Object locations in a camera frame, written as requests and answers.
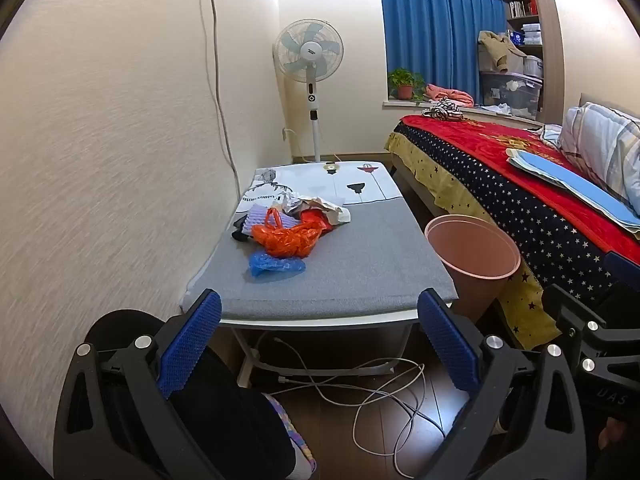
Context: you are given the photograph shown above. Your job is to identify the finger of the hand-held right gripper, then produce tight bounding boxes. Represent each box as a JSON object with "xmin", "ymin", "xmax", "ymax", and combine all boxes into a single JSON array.
[
  {"xmin": 602, "ymin": 251, "xmax": 640, "ymax": 306},
  {"xmin": 542, "ymin": 284, "xmax": 618, "ymax": 356}
]

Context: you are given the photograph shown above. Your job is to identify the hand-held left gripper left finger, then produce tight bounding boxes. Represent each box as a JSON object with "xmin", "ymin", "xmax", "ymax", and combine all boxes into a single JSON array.
[{"xmin": 53, "ymin": 288, "xmax": 236, "ymax": 480}]

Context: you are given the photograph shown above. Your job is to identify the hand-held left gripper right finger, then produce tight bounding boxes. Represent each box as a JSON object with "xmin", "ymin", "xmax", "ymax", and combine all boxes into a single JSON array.
[{"xmin": 417, "ymin": 287, "xmax": 587, "ymax": 480}]

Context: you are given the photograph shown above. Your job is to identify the pink plastic bin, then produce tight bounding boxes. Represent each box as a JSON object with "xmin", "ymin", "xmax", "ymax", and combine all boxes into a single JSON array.
[{"xmin": 424, "ymin": 215, "xmax": 522, "ymax": 323}]

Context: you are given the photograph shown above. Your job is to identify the black plastic packet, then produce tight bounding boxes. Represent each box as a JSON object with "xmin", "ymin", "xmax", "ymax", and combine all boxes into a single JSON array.
[{"xmin": 231, "ymin": 215, "xmax": 261, "ymax": 243}]

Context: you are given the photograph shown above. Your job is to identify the white plastic bag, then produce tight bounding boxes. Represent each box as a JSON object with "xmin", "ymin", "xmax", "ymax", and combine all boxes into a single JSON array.
[{"xmin": 282, "ymin": 194, "xmax": 351, "ymax": 223}]

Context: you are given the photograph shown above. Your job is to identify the person's black trouser leg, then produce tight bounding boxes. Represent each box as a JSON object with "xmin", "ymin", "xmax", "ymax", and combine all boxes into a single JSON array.
[{"xmin": 87, "ymin": 310, "xmax": 296, "ymax": 480}]

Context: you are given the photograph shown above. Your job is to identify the light blue folded cloth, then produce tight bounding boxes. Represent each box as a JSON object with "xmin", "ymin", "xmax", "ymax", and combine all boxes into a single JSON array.
[{"xmin": 506, "ymin": 147, "xmax": 640, "ymax": 233}]

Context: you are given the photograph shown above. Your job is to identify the blue plastic bag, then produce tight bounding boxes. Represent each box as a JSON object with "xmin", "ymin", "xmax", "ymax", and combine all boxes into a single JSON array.
[{"xmin": 249, "ymin": 251, "xmax": 307, "ymax": 277}]

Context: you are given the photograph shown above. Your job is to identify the white folding table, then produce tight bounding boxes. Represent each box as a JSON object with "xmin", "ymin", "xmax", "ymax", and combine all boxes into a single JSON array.
[{"xmin": 180, "ymin": 302, "xmax": 457, "ymax": 388}]

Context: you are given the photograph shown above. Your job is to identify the plaid pillow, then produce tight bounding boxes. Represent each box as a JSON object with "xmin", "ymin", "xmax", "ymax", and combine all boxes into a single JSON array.
[{"xmin": 557, "ymin": 102, "xmax": 640, "ymax": 216}]

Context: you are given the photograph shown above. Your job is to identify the grey and white table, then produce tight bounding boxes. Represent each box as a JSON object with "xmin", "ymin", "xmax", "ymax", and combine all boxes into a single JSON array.
[{"xmin": 181, "ymin": 162, "xmax": 457, "ymax": 321}]

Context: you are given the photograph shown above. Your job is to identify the bed with starry blanket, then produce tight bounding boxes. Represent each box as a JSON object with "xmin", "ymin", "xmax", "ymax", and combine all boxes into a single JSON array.
[{"xmin": 384, "ymin": 114, "xmax": 640, "ymax": 351}]

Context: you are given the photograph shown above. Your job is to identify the colourful slipper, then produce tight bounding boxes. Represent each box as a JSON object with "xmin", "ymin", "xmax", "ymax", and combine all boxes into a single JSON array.
[{"xmin": 262, "ymin": 392, "xmax": 317, "ymax": 480}]

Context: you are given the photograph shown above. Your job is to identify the orange plastic bag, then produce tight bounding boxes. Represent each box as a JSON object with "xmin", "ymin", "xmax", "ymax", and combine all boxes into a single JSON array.
[{"xmin": 251, "ymin": 207, "xmax": 321, "ymax": 258}]

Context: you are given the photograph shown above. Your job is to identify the lavender textured wrapper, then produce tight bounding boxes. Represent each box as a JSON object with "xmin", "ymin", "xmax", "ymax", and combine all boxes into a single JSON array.
[{"xmin": 245, "ymin": 205, "xmax": 301, "ymax": 233}]

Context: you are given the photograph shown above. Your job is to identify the red wrapper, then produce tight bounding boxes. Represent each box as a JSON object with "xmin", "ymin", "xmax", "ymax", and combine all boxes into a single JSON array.
[{"xmin": 300, "ymin": 210, "xmax": 336, "ymax": 236}]

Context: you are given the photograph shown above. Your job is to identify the clear plastic storage box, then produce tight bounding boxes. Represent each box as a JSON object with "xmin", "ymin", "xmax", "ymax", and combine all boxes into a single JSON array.
[{"xmin": 477, "ymin": 71, "xmax": 543, "ymax": 121}]

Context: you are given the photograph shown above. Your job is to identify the black white striped cloth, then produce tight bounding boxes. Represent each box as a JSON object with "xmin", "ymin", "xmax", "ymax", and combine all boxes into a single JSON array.
[{"xmin": 422, "ymin": 100, "xmax": 466, "ymax": 122}]

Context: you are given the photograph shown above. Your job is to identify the pink cloth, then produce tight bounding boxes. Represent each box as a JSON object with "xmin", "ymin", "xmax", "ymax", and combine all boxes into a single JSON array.
[{"xmin": 425, "ymin": 83, "xmax": 473, "ymax": 106}]

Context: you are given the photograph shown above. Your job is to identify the wooden shelf unit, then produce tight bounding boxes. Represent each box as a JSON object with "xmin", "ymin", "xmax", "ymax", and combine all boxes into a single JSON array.
[{"xmin": 502, "ymin": 0, "xmax": 561, "ymax": 126}]

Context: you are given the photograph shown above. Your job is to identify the tan jacket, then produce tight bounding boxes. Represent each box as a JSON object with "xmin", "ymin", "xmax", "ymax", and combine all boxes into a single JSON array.
[{"xmin": 477, "ymin": 30, "xmax": 528, "ymax": 73}]

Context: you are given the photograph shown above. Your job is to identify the stack of white packets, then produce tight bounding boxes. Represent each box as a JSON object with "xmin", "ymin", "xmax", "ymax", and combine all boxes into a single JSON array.
[{"xmin": 507, "ymin": 22, "xmax": 542, "ymax": 46}]

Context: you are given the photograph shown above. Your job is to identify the potted green plant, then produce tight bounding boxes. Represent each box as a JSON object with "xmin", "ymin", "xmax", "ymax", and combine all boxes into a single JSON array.
[{"xmin": 387, "ymin": 67, "xmax": 426, "ymax": 102}]

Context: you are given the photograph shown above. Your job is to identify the blue curtain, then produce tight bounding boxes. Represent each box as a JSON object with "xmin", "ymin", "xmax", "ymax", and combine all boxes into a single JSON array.
[{"xmin": 377, "ymin": 0, "xmax": 511, "ymax": 106}]

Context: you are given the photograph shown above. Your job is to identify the white standing fan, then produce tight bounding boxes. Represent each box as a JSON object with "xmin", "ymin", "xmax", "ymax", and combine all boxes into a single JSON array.
[{"xmin": 272, "ymin": 19, "xmax": 346, "ymax": 166}]

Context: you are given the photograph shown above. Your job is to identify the white floor cable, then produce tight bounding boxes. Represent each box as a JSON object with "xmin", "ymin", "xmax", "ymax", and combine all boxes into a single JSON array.
[{"xmin": 250, "ymin": 337, "xmax": 446, "ymax": 467}]

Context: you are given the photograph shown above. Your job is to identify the grey wall cable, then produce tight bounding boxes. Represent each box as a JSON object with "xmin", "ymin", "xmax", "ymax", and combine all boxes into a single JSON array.
[{"xmin": 200, "ymin": 0, "xmax": 241, "ymax": 211}]

